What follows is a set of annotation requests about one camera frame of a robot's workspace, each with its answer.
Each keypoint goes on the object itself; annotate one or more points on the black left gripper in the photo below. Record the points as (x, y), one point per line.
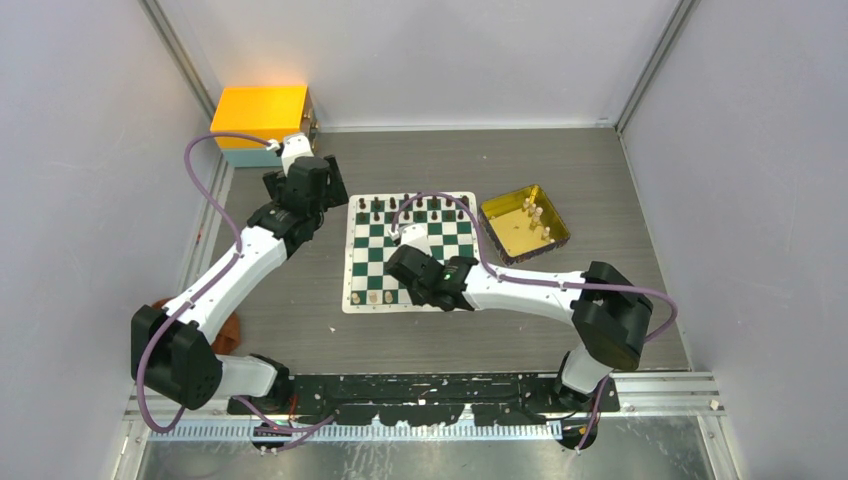
(336, 194)

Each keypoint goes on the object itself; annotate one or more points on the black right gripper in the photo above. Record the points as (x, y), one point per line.
(417, 297)

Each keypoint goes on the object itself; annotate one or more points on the gold tin box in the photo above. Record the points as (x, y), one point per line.
(523, 224)

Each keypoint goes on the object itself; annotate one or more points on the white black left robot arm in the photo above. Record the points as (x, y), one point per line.
(171, 346)

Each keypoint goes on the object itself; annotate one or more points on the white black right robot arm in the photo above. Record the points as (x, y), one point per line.
(610, 317)

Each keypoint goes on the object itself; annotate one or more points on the green white chess board mat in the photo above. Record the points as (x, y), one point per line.
(368, 247)

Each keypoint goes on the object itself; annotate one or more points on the light blue box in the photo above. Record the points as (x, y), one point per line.
(242, 150)

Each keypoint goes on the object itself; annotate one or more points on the yellow box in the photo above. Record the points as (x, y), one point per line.
(267, 112)

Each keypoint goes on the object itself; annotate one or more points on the brown cloth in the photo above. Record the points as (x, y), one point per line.
(227, 339)

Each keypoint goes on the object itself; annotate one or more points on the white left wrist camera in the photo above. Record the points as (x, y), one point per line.
(290, 149)

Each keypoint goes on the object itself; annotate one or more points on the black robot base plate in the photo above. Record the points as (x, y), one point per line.
(493, 399)

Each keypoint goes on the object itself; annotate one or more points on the aluminium frame rail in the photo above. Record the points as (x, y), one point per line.
(642, 396)

